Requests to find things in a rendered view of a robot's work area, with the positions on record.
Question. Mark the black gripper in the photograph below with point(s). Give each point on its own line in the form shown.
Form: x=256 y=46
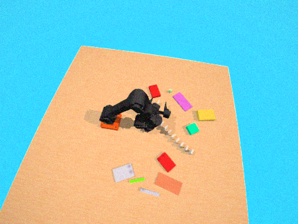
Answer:
x=166 y=113

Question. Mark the green flat block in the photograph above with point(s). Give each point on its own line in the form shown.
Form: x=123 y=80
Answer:
x=192 y=129

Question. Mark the yellow block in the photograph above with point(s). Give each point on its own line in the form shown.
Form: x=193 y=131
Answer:
x=205 y=115

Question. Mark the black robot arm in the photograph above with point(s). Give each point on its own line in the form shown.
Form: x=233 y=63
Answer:
x=139 y=102

